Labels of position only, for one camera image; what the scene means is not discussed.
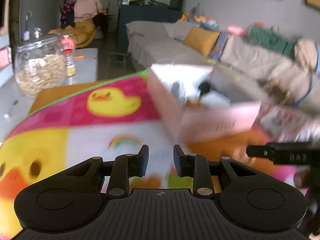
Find glass jar of peanuts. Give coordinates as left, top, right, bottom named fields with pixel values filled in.
left=14, top=28, right=67, bottom=98

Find pink clothes pile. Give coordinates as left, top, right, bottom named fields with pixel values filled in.
left=74, top=0, right=104, bottom=23

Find small red-lid jar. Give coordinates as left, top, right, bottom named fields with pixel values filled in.
left=64, top=48, right=76, bottom=77

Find beige covered sofa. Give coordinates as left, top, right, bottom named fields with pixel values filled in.
left=126, top=21, right=314, bottom=101

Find clear plastic bag with items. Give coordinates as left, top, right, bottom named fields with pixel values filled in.
left=170, top=81, right=187, bottom=105

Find beige rolled pillow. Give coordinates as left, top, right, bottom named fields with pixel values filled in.
left=295, top=38, right=317, bottom=72

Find yellow beanbag chair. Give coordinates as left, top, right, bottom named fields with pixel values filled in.
left=48, top=19, right=96, bottom=48

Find green plush pillow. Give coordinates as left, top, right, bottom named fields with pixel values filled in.
left=248, top=25, right=302, bottom=59

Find pink plush toy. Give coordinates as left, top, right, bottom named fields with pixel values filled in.
left=227, top=25, right=247, bottom=37

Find white small rectangular box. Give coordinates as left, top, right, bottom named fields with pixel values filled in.
left=200, top=90, right=231, bottom=107

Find black cylindrical cup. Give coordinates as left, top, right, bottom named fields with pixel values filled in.
left=198, top=81, right=212, bottom=97

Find yellow cushion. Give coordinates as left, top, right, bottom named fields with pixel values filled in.
left=183, top=26, right=220, bottom=57

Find colourful cartoon play mat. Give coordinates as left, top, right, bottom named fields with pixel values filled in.
left=1, top=73, right=306, bottom=239

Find pink floral blanket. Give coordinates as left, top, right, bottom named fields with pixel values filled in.
left=255, top=105, right=319, bottom=142

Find brown dog figurine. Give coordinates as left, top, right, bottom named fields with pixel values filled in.
left=185, top=100, right=204, bottom=108

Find pink open gift box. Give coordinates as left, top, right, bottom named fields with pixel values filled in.
left=147, top=64, right=261, bottom=143

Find brown teddy bear plush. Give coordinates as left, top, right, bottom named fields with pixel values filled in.
left=264, top=78, right=295, bottom=106

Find white low coffee table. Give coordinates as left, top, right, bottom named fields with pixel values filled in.
left=63, top=48, right=98, bottom=86

